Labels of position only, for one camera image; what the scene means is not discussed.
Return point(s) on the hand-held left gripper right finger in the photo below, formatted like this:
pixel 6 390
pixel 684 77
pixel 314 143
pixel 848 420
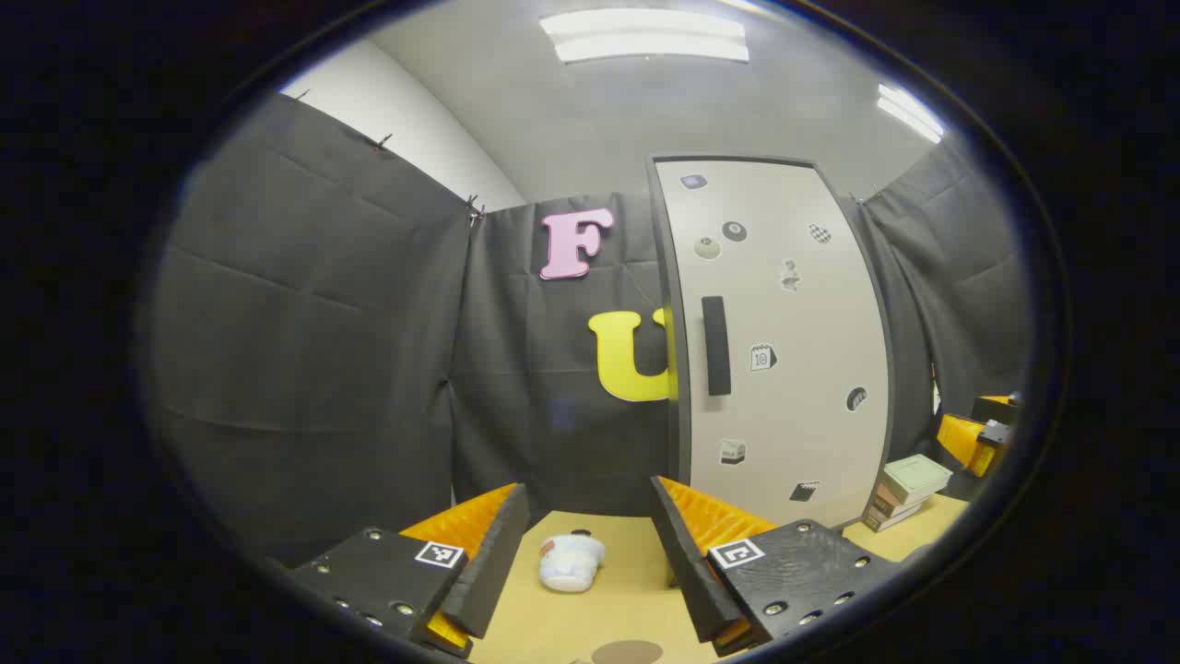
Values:
pixel 687 563

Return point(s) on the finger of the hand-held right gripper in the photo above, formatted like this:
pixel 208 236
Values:
pixel 961 441
pixel 996 403

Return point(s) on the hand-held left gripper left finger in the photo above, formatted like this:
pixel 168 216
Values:
pixel 493 563

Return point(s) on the round brown coaster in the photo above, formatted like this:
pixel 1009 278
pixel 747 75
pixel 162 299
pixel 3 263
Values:
pixel 627 653

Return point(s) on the grey cabinet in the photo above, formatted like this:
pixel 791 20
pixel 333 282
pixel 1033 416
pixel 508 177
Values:
pixel 671 433

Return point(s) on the light grey cabinet door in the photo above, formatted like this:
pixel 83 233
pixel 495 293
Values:
pixel 793 415

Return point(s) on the pale green book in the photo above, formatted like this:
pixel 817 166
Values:
pixel 914 477

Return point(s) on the brown book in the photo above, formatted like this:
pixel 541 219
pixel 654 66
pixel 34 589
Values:
pixel 885 520
pixel 892 503

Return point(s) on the long ceiling light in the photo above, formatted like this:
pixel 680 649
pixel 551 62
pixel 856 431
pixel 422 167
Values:
pixel 645 37
pixel 908 112

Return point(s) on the black backdrop cloth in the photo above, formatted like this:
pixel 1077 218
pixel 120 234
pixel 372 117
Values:
pixel 304 323

